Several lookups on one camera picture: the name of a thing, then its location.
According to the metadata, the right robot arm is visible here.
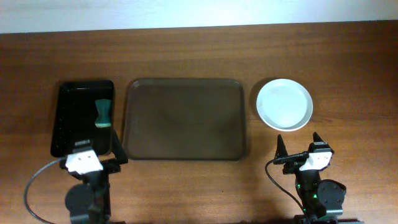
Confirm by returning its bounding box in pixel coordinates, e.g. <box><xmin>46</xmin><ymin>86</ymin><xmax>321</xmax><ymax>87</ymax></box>
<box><xmin>271</xmin><ymin>133</ymin><xmax>360</xmax><ymax>224</ymax></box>

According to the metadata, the brown serving tray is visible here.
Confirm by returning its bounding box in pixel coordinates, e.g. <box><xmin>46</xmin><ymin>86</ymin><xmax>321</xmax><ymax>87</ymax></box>
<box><xmin>123</xmin><ymin>78</ymin><xmax>247</xmax><ymax>161</ymax></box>

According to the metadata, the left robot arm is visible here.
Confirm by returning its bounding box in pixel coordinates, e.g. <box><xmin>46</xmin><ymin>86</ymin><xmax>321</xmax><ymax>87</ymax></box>
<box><xmin>60</xmin><ymin>130</ymin><xmax>128</xmax><ymax>224</ymax></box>

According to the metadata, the green yellow sponge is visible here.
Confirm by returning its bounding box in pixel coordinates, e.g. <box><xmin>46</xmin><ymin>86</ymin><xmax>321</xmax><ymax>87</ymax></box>
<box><xmin>95</xmin><ymin>99</ymin><xmax>111</xmax><ymax>128</ymax></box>

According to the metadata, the white plate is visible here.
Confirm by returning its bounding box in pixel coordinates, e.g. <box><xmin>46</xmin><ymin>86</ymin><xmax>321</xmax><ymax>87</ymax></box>
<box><xmin>256</xmin><ymin>78</ymin><xmax>313</xmax><ymax>132</ymax></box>

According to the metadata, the black rectangular tray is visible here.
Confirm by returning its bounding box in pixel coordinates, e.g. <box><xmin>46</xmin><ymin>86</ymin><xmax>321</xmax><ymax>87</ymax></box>
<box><xmin>50</xmin><ymin>80</ymin><xmax>114</xmax><ymax>157</ymax></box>

